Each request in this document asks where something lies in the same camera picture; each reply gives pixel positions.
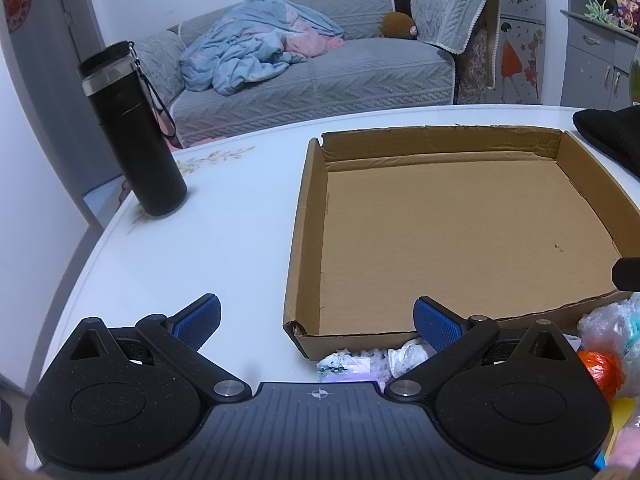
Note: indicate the black thermos bottle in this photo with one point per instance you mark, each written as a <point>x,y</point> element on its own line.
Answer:
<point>137,140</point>

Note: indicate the grey cabinet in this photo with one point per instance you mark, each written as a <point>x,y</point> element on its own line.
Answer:
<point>590,60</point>

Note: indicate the grey sofa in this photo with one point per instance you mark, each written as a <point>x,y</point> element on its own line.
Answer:
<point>320,80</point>

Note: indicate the orange plastic bag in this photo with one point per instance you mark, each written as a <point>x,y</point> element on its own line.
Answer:
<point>600,372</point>

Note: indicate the grey quilted armrest cover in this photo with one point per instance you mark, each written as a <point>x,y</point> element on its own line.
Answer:
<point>450,7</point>

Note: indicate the colourful snack packet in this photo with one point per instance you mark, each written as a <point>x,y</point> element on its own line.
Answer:
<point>627,7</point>

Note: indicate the black cloth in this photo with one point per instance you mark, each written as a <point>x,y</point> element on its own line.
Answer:
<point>607,135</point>

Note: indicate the pink cloth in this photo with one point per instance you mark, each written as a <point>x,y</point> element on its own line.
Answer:
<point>310,42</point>

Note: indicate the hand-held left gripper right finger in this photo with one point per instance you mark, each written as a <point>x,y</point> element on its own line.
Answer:
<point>437,322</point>

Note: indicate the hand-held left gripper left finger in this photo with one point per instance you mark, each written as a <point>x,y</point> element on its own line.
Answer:
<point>202,317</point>

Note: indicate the small white and teal bundle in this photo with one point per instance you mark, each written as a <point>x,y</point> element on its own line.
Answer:
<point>345,362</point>

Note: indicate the pink fluffy bundle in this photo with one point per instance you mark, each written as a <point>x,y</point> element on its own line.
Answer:
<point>625,452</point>

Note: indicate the red door sticker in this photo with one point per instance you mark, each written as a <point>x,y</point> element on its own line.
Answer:
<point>17,10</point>

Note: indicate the clear bag with teal tie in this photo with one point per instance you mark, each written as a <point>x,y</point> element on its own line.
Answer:
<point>610,322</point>

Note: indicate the yellow packet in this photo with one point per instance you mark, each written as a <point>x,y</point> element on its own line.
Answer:
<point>622,420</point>

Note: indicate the flowered wall poster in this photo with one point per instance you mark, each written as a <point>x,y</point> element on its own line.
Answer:
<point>520,30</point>

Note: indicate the shallow cardboard box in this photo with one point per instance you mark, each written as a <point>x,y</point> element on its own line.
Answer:
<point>450,225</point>

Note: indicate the light blue blanket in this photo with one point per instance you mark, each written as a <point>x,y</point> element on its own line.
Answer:
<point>250,47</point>

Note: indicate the brown plush toy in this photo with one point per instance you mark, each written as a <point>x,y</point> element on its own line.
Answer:
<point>397,25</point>

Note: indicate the small green plant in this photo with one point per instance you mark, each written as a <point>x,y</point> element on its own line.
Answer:
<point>596,10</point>

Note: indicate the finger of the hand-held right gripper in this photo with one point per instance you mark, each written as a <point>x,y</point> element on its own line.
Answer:
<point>626,274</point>

